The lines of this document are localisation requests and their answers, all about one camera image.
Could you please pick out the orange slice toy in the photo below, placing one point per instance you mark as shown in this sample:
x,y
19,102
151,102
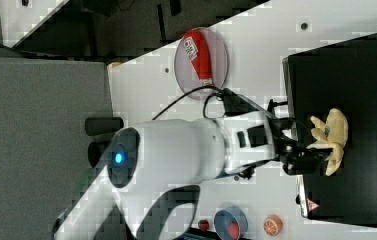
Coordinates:
x,y
272,225

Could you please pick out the red toy in bowl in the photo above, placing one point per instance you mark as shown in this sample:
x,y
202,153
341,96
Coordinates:
x,y
233,230

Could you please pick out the black cylinder lower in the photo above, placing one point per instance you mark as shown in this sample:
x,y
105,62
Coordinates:
x,y
95,151

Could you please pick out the peeled yellow toy banana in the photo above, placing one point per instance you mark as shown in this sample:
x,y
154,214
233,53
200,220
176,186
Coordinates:
x,y
331,134

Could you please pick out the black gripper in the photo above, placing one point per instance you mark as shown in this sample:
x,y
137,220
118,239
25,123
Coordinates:
x,y
295,158

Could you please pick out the black cylinder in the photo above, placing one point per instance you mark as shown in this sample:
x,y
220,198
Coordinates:
x,y
102,125
95,151

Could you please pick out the grey partition panel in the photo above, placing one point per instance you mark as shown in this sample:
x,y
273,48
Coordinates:
x,y
43,144

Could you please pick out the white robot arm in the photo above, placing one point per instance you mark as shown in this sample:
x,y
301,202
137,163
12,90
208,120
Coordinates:
x,y
151,172

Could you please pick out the round grey plate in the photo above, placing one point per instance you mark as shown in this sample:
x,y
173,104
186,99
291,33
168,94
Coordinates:
x,y
185,74

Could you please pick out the black and steel toaster oven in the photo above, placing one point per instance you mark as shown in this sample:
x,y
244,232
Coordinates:
x,y
332,98

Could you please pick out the black cylinder upper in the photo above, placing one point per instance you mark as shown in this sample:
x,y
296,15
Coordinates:
x,y
102,125

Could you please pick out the red strawberry toy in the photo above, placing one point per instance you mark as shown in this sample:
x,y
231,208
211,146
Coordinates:
x,y
204,225

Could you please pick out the blue bowl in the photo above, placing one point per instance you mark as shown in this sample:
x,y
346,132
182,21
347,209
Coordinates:
x,y
225,216

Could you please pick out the red ketchup bottle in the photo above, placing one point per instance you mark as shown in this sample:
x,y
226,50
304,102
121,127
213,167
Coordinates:
x,y
196,48

